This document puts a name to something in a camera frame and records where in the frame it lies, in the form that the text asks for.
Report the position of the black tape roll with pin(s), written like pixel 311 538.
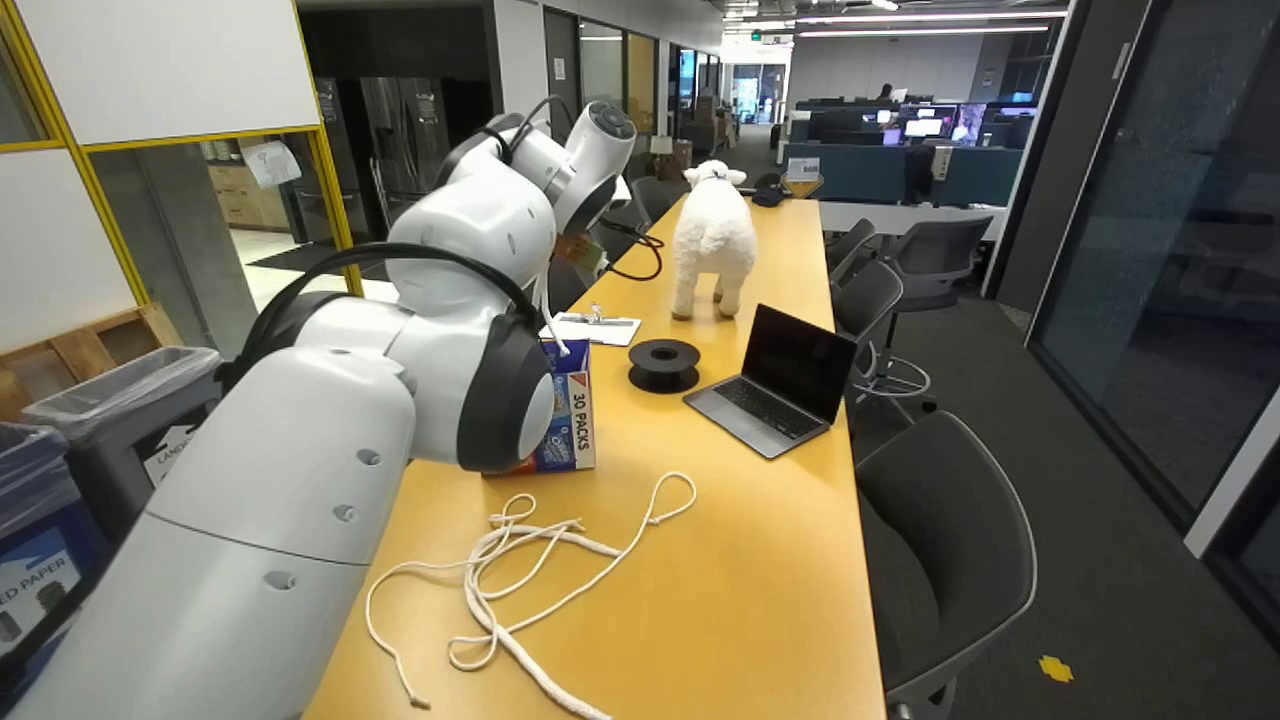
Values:
pixel 660 366

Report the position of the stack of dark blue packs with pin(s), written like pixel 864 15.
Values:
pixel 32 472

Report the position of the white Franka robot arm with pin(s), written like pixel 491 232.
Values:
pixel 264 504

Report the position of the paper note on glass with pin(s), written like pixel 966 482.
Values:
pixel 270 163

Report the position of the white desk sign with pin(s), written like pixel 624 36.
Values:
pixel 801 174

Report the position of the wooden pallet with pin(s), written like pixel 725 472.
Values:
pixel 83 355

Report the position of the grey plastic bin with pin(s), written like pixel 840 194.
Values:
pixel 120 392

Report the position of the blue snack carton box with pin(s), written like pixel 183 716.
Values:
pixel 572 415

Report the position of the dark grey office chair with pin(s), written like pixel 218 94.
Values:
pixel 864 293
pixel 660 196
pixel 570 296
pixel 847 246
pixel 933 532
pixel 624 258
pixel 940 246

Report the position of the white panel with yellow frame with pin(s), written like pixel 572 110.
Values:
pixel 161 65

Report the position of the dark blue office divider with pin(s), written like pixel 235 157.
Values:
pixel 864 174

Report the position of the blue box with white label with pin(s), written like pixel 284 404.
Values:
pixel 40 546

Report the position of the ceiling light strip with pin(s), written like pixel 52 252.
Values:
pixel 920 26

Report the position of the white toy sheep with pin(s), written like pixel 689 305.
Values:
pixel 712 232

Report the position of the grey open laptop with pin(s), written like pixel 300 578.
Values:
pixel 785 372

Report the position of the small black pouch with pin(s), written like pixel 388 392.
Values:
pixel 770 188

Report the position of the yellow floor sticker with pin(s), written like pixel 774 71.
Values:
pixel 1054 670

